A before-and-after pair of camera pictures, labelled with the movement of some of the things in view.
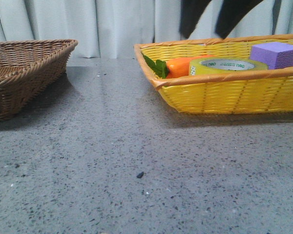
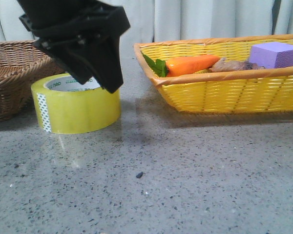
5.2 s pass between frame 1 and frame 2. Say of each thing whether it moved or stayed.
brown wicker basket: stayed
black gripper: moved
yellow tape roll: moved
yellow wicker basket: stayed
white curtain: stayed
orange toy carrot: stayed
